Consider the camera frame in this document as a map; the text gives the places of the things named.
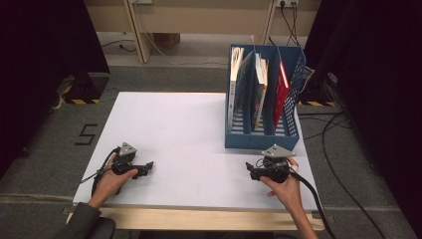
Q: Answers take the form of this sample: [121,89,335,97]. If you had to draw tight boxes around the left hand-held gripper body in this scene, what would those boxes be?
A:
[111,141,140,176]

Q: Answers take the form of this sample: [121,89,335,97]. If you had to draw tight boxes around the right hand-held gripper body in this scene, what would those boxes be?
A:
[256,143,297,184]

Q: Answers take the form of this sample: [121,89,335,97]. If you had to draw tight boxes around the blue plastic file rack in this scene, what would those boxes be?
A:
[224,44,308,152]

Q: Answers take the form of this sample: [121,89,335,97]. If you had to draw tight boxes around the yellow paperback book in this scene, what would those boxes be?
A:
[253,56,265,131]

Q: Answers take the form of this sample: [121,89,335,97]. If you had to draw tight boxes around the red book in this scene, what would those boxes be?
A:
[272,59,292,130]

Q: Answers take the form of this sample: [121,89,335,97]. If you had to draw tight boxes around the white picture book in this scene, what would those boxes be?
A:
[228,46,256,132]

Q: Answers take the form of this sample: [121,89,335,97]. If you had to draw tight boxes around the person's right hand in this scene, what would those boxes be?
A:
[260,156,304,214]

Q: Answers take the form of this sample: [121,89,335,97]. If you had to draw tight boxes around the person's left hand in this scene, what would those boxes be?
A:
[88,155,139,210]

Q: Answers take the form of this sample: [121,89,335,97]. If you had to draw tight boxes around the dark rounded object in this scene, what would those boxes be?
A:
[87,217,117,239]

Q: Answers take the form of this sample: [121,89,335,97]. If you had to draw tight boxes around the light wooden table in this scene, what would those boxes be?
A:
[66,207,326,232]

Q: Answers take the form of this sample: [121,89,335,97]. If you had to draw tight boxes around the black stand base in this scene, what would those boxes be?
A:
[63,72,110,106]
[298,66,340,108]

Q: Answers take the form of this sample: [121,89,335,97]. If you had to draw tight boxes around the black curtain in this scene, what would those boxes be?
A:
[303,0,422,238]
[0,0,111,180]

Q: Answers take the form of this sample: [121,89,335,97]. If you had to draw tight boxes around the brown cardboard box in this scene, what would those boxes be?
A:
[152,32,182,50]

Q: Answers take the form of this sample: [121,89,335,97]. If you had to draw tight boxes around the beige wooden desk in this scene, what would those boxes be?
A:
[83,0,322,65]

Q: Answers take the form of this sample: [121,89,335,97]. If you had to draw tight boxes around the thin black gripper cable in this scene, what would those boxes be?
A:
[79,147,120,197]

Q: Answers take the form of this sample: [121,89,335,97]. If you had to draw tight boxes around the thick black gripper cable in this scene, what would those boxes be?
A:
[292,171,337,239]

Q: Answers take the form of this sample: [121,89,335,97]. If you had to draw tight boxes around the long black floor cable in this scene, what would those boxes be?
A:
[298,111,387,239]

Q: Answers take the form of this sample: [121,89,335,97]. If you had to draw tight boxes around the white floor cable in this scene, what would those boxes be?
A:
[144,32,231,67]

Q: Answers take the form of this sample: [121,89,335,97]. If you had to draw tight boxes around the short black floor cable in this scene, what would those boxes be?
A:
[101,39,137,54]

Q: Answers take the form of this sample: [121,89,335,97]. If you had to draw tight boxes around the black plugged cables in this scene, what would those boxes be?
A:
[268,2,303,48]

